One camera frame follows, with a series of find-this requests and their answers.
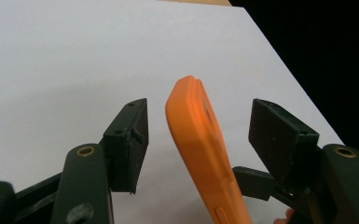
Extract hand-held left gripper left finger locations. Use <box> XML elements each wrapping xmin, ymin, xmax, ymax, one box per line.
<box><xmin>102</xmin><ymin>97</ymin><xmax>150</xmax><ymax>195</ymax></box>

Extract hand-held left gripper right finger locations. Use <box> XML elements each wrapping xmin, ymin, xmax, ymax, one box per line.
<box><xmin>247</xmin><ymin>98</ymin><xmax>321</xmax><ymax>190</ymax></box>

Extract orange phone case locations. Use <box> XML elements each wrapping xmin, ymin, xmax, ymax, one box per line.
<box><xmin>164</xmin><ymin>75</ymin><xmax>255</xmax><ymax>224</ymax></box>

